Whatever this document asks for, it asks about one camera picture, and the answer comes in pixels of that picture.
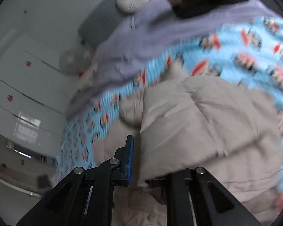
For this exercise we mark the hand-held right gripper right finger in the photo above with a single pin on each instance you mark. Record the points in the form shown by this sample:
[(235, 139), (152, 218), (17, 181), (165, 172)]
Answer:
[(179, 200)]

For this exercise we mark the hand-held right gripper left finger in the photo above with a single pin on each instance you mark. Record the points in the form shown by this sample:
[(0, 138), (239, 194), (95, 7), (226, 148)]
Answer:
[(131, 156)]

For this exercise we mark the beige puffer jacket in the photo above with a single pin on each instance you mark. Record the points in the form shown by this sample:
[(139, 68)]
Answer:
[(202, 127)]

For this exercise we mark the lavender bed sheet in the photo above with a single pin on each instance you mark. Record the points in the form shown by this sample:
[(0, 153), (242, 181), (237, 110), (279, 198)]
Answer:
[(155, 35)]

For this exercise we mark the white wardrobe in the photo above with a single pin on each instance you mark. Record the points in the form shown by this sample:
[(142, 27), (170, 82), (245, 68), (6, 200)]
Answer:
[(26, 80)]

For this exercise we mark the grey padded headboard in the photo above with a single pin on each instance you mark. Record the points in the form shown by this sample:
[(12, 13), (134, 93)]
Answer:
[(96, 26)]

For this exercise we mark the blue monkey printed blanket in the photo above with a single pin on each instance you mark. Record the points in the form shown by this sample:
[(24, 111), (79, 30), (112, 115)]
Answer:
[(250, 51)]

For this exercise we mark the black cloth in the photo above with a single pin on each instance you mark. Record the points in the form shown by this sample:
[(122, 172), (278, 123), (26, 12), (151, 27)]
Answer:
[(202, 6)]

